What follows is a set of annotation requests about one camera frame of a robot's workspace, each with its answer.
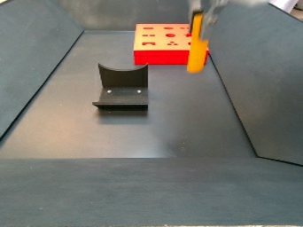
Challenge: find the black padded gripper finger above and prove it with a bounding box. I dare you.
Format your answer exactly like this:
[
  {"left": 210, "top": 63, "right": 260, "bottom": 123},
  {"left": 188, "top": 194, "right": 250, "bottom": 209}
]
[{"left": 188, "top": 0, "right": 204, "bottom": 31}]

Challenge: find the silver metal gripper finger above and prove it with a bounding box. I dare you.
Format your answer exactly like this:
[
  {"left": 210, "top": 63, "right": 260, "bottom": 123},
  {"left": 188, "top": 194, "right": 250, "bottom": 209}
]
[{"left": 200, "top": 0, "right": 228, "bottom": 40}]

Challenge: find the yellow oval peg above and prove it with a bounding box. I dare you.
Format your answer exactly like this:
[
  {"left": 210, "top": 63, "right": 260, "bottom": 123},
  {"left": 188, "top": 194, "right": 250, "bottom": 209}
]
[{"left": 187, "top": 13, "right": 208, "bottom": 73}]

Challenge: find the red shape sorting board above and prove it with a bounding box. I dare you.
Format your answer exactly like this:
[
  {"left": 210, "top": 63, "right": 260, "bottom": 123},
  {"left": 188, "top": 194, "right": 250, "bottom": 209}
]
[{"left": 132, "top": 23, "right": 211, "bottom": 66}]

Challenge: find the black curved holder stand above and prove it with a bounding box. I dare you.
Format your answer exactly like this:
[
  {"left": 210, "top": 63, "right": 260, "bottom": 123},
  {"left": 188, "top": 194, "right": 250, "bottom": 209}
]
[{"left": 92, "top": 65, "right": 148, "bottom": 109}]

